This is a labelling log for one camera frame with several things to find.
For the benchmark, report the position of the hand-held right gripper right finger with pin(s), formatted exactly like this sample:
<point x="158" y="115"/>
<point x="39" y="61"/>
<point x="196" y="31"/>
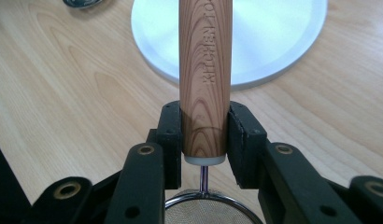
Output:
<point x="245" y="149"/>

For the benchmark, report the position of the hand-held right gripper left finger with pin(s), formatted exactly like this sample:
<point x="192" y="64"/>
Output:
<point x="172" y="149"/>

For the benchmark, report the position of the white utensil rack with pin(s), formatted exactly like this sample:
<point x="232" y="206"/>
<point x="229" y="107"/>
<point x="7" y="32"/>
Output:
<point x="273" y="37"/>

